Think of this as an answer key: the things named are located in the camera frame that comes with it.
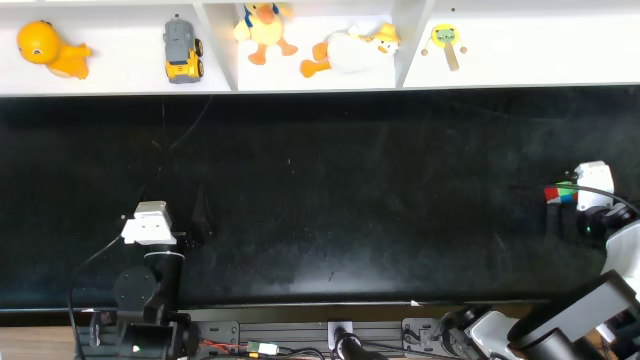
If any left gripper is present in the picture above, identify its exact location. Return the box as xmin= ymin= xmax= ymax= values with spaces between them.
xmin=135 ymin=181 xmax=217 ymax=248

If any yellow rubber duck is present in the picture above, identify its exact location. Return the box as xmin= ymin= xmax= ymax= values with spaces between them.
xmin=16 ymin=19 xmax=94 ymax=81

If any yellow rattle drum toy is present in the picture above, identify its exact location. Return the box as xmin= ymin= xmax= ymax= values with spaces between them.
xmin=420 ymin=23 xmax=469 ymax=73

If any many-coloured puzzle cube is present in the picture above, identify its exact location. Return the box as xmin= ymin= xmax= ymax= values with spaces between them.
xmin=543 ymin=180 xmax=581 ymax=206

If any grey and yellow toy truck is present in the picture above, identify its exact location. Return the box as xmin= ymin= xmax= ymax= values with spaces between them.
xmin=162 ymin=17 xmax=206 ymax=85

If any yellow plush duck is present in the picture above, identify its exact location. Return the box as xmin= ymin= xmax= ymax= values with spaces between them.
xmin=231 ymin=2 xmax=300 ymax=67

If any white plush duck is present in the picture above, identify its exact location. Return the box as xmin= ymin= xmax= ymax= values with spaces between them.
xmin=299 ymin=21 xmax=402 ymax=79

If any white shelf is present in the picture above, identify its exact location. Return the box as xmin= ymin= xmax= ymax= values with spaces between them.
xmin=0 ymin=0 xmax=640 ymax=98

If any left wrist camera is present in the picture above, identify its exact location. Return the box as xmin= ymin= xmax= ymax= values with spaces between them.
xmin=119 ymin=200 xmax=178 ymax=247

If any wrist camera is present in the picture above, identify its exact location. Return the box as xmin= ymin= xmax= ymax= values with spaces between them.
xmin=573 ymin=160 xmax=617 ymax=213
xmin=119 ymin=200 xmax=178 ymax=247

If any mounting rail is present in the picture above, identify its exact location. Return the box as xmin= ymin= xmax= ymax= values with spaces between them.
xmin=74 ymin=303 xmax=469 ymax=360

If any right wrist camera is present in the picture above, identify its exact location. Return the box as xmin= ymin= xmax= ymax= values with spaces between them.
xmin=573 ymin=160 xmax=617 ymax=213

